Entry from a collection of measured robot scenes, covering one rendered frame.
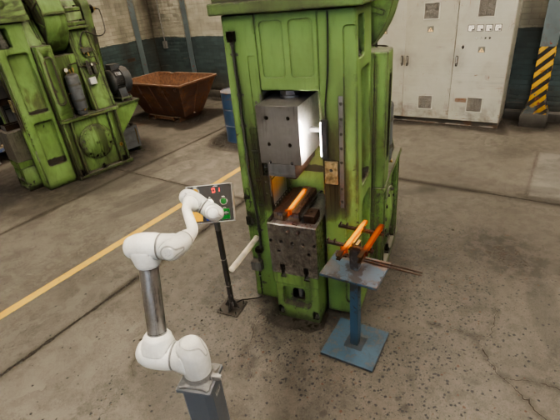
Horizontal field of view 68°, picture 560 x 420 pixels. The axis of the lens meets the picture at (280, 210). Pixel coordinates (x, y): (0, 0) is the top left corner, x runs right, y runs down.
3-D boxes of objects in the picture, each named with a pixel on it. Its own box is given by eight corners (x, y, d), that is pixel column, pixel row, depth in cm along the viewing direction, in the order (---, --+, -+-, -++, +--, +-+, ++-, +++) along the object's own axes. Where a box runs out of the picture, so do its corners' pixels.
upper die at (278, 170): (295, 177, 282) (294, 165, 277) (268, 175, 289) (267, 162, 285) (314, 155, 315) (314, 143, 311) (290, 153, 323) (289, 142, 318)
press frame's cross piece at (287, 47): (319, 91, 261) (316, 7, 238) (261, 91, 276) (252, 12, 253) (337, 76, 296) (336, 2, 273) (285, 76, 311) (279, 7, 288)
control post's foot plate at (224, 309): (237, 317, 349) (236, 310, 344) (215, 312, 357) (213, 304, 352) (248, 301, 366) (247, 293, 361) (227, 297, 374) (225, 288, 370)
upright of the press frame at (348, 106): (358, 315, 339) (360, 4, 228) (328, 309, 348) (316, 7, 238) (370, 282, 374) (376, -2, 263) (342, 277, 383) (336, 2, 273)
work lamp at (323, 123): (330, 159, 276) (326, 11, 233) (321, 159, 279) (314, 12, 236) (332, 157, 279) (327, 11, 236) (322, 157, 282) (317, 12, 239)
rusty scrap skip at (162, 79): (186, 127, 849) (177, 86, 808) (127, 120, 946) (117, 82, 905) (223, 112, 935) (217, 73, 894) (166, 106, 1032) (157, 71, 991)
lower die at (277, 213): (299, 222, 299) (298, 212, 295) (273, 219, 306) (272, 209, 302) (317, 196, 332) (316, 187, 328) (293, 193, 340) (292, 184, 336)
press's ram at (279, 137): (313, 167, 272) (310, 107, 253) (261, 162, 287) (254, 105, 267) (331, 144, 306) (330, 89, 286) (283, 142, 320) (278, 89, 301)
